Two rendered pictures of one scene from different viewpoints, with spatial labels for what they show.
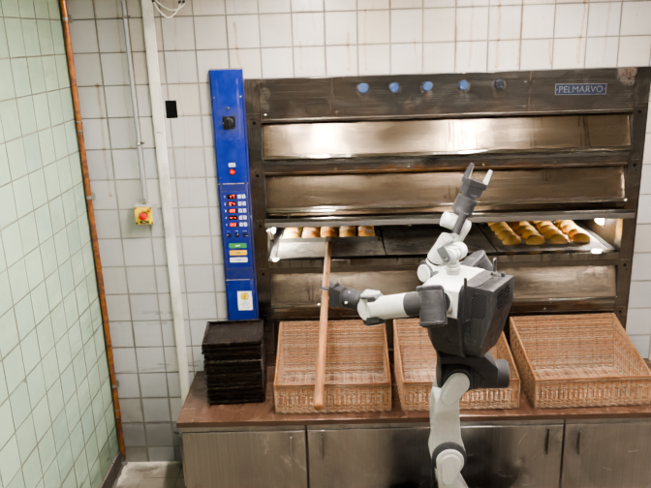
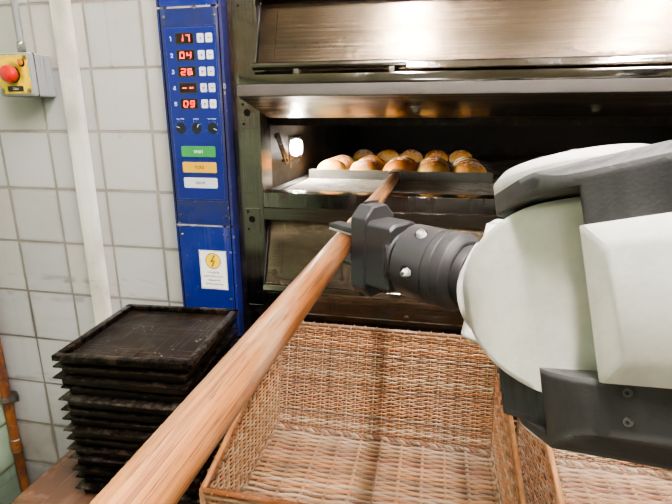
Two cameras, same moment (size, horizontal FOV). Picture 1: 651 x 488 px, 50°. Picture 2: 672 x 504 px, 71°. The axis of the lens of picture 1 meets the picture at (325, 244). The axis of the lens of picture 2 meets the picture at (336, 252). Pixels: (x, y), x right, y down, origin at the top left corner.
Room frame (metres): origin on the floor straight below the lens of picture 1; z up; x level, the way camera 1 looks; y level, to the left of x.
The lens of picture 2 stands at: (2.30, -0.09, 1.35)
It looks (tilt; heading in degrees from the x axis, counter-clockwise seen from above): 15 degrees down; 10
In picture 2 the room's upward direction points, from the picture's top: straight up
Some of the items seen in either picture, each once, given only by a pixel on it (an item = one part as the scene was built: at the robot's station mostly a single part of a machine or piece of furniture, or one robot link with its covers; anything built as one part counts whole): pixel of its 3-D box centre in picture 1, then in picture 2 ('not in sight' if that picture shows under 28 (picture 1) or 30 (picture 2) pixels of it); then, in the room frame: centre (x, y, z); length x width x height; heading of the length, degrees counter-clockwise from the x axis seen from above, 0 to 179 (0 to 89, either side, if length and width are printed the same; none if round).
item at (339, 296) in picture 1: (343, 297); (399, 257); (2.86, -0.07, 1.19); 0.12 x 0.10 x 0.13; 53
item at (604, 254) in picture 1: (442, 259); (656, 210); (3.44, -0.60, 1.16); 1.80 x 0.06 x 0.04; 89
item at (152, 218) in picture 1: (145, 213); (25, 75); (3.40, 0.90, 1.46); 0.10 x 0.07 x 0.10; 89
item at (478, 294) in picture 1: (466, 308); not in sight; (2.51, -0.54, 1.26); 0.34 x 0.30 x 0.36; 143
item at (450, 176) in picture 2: (328, 230); (401, 169); (3.92, -0.02, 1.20); 0.55 x 0.36 x 0.03; 88
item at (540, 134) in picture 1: (445, 136); not in sight; (3.41, -0.60, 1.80); 1.79 x 0.11 x 0.19; 89
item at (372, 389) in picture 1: (332, 364); (372, 433); (3.16, -0.02, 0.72); 0.56 x 0.49 x 0.28; 89
